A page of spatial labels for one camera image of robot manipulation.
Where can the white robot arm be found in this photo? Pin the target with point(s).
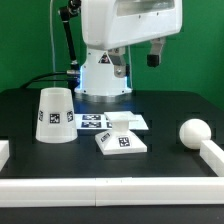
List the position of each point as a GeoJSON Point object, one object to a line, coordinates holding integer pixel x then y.
{"type": "Point", "coordinates": [98, 82]}

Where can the white front rail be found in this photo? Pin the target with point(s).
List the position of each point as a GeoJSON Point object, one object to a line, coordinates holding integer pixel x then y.
{"type": "Point", "coordinates": [111, 191]}

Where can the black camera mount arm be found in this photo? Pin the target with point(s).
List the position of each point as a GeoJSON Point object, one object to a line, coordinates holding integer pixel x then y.
{"type": "Point", "coordinates": [67, 12]}

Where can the white rail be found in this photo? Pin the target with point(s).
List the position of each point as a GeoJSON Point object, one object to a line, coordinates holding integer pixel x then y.
{"type": "Point", "coordinates": [111, 191]}
{"type": "Point", "coordinates": [4, 152]}
{"type": "Point", "coordinates": [213, 155]}

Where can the white right rail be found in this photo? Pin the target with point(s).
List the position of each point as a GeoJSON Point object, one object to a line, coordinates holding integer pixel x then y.
{"type": "Point", "coordinates": [213, 155]}

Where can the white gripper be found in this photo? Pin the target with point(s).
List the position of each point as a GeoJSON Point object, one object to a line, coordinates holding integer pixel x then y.
{"type": "Point", "coordinates": [108, 24]}

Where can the white lamp base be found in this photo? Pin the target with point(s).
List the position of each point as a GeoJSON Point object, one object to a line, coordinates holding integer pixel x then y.
{"type": "Point", "coordinates": [119, 139]}

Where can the white marker sheet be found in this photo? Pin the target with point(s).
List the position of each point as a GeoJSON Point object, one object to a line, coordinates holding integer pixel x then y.
{"type": "Point", "coordinates": [99, 121]}

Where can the white lamp bulb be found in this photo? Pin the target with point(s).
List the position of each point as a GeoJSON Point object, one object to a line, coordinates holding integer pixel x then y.
{"type": "Point", "coordinates": [193, 132]}

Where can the white left rail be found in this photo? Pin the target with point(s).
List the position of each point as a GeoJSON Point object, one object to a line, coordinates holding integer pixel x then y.
{"type": "Point", "coordinates": [4, 152]}

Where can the white lamp shade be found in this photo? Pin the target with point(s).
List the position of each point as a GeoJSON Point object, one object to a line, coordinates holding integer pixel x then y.
{"type": "Point", "coordinates": [56, 118]}

